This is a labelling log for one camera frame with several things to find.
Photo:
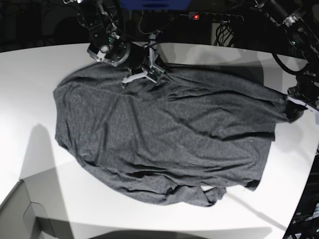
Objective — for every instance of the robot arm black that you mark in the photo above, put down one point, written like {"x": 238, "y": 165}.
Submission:
{"x": 110, "y": 44}
{"x": 303, "y": 34}

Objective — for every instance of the blue box at top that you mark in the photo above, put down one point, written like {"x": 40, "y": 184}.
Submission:
{"x": 155, "y": 4}

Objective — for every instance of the black power strip red light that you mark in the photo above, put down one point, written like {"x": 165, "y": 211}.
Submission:
{"x": 215, "y": 17}

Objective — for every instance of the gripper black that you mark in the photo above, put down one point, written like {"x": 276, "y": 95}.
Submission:
{"x": 140, "y": 59}
{"x": 304, "y": 95}

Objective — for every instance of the dark grey t-shirt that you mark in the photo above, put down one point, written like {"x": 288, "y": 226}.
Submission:
{"x": 184, "y": 139}

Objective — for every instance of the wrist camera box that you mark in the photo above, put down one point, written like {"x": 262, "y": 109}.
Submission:
{"x": 155, "y": 73}

